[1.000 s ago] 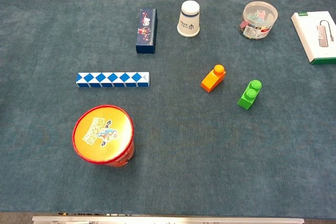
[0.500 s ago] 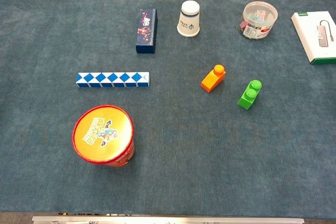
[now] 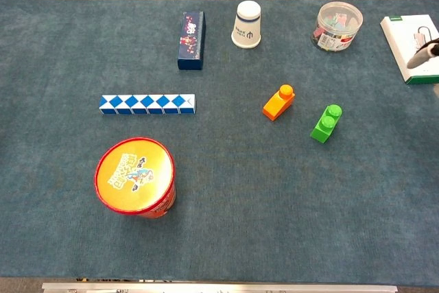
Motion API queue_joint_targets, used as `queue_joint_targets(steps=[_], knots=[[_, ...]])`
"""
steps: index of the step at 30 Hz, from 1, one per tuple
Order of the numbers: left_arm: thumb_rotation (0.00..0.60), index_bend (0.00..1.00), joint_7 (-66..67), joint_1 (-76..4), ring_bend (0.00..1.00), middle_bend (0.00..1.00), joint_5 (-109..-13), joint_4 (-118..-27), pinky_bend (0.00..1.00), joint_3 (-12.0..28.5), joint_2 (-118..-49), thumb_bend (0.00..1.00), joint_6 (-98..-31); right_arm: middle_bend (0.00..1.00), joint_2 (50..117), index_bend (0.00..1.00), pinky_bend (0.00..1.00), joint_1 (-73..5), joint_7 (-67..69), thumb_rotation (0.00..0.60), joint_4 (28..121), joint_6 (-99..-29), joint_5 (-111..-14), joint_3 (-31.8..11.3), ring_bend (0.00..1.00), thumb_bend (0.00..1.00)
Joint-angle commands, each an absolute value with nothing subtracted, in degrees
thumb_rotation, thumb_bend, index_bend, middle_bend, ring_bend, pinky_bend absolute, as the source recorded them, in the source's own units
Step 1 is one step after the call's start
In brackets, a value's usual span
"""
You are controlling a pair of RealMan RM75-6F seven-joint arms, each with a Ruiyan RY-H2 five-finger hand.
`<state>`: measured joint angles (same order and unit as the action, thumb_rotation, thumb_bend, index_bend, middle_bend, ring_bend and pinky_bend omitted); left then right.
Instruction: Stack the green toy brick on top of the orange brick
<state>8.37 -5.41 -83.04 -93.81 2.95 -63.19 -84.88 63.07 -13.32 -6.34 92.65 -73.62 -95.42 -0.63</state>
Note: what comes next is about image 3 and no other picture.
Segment dark blue rectangular box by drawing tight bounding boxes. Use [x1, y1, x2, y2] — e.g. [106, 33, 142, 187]
[177, 11, 206, 71]

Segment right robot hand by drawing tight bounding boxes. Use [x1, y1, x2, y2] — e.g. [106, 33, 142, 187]
[407, 36, 439, 69]

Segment white green product box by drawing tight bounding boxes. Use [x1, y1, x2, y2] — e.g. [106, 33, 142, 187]
[379, 14, 439, 85]

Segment blue white snake puzzle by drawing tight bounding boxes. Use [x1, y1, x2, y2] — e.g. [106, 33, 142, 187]
[99, 93, 196, 115]

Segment orange toy brick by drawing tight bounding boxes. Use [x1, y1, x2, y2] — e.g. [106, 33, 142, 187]
[262, 84, 296, 121]

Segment clear plastic clip jar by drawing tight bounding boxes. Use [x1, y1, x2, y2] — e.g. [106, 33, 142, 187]
[311, 1, 364, 52]

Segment blue table cloth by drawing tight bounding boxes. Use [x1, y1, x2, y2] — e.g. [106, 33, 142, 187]
[0, 0, 439, 282]

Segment white paper cup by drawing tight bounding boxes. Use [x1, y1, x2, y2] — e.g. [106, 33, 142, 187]
[231, 0, 262, 49]

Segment orange instant noodle cup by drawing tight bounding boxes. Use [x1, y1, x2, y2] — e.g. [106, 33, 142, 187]
[94, 137, 176, 219]

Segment green toy brick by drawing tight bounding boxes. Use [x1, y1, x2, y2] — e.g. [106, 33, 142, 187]
[309, 104, 343, 143]

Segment aluminium rail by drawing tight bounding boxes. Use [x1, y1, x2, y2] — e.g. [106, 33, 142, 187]
[41, 282, 399, 293]

